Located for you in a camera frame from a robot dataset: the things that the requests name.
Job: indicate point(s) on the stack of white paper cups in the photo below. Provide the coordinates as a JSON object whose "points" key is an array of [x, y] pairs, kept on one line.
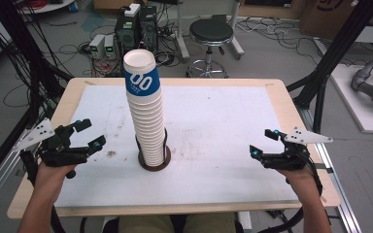
{"points": [[147, 123]]}

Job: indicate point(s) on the white round table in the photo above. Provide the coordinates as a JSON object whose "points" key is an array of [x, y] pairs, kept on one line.
{"points": [[50, 7]]}

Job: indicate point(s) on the white table leg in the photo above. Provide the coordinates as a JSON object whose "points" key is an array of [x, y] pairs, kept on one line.
{"points": [[244, 221]]}

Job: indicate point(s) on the white floor board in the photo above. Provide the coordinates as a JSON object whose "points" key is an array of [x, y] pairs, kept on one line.
{"points": [[356, 106]]}

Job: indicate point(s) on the white desk leg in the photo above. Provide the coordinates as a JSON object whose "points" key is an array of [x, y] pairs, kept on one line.
{"points": [[182, 35], [236, 35]]}

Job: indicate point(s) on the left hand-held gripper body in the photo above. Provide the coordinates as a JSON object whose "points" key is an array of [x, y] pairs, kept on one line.
{"points": [[61, 155]]}

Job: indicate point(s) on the person's left leg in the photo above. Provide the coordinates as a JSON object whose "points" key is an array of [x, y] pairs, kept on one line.
{"points": [[145, 225]]}

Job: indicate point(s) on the black computer tower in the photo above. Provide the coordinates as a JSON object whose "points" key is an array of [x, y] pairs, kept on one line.
{"points": [[149, 27], [128, 35]]}

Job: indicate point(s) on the black round stool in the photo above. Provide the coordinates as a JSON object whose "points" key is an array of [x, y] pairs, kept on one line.
{"points": [[211, 31]]}

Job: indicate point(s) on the grey power supply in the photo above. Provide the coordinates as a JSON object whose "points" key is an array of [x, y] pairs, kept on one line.
{"points": [[109, 47], [96, 47]]}

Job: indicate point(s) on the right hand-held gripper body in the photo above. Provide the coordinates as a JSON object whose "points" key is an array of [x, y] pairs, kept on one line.
{"points": [[288, 160]]}

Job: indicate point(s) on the white box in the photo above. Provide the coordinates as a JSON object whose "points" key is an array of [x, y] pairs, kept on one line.
{"points": [[132, 10]]}

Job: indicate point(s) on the brown cup holder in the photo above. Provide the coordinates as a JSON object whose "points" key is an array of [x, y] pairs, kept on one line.
{"points": [[155, 168]]}

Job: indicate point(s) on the person's left hand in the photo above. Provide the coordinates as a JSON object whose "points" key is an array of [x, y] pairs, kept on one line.
{"points": [[50, 179]]}

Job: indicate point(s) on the black tape strip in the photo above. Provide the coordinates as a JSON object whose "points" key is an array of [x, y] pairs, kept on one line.
{"points": [[324, 167]]}

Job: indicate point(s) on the white table mat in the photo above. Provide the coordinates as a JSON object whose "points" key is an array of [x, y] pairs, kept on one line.
{"points": [[213, 123]]}

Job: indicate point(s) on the person's right hand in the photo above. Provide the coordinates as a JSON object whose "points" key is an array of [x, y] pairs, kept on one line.
{"points": [[304, 181]]}

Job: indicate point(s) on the cardboard box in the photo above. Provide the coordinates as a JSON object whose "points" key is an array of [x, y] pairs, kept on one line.
{"points": [[330, 16]]}

